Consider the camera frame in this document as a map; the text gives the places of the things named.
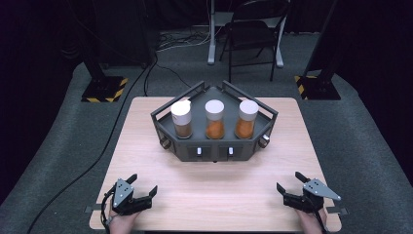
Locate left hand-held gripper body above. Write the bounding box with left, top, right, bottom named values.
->
left=108, top=177, right=154, bottom=217

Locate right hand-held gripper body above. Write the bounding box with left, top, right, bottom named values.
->
left=282, top=177, right=342, bottom=215

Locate black corner shelf rack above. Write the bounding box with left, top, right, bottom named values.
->
left=150, top=80, right=280, bottom=163

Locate white-lidded amber jar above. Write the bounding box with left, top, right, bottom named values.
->
left=234, top=98, right=260, bottom=140
left=204, top=98, right=226, bottom=140
left=169, top=98, right=194, bottom=139

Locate person's left hand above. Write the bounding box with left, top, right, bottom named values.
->
left=107, top=210, right=142, bottom=234

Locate person's right hand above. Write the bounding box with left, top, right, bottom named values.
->
left=295, top=207, right=329, bottom=234

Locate grey tape strip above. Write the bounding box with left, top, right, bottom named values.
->
left=325, top=206, right=350, bottom=216
left=84, top=204, right=107, bottom=215

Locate black stand with striped base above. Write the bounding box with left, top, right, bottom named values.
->
left=294, top=0, right=342, bottom=101
left=77, top=32, right=130, bottom=104

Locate black folding chair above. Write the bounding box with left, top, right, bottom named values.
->
left=218, top=0, right=291, bottom=84

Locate left hand-held gripper cable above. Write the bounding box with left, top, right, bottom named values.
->
left=99, top=190, right=115, bottom=234

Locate hand-held gripper cable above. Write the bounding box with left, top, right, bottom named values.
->
left=99, top=190, right=115, bottom=234
left=311, top=197, right=329, bottom=234

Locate right hand-held gripper cable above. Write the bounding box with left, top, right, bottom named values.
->
left=311, top=197, right=329, bottom=234

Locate long black floor cable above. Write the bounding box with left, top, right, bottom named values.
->
left=25, top=55, right=160, bottom=234

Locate thin black floor cable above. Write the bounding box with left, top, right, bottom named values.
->
left=143, top=61, right=194, bottom=98

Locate bundle of floor cables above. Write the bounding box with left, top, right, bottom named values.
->
left=157, top=30, right=212, bottom=53

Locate white desk frame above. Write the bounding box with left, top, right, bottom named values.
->
left=194, top=0, right=288, bottom=69

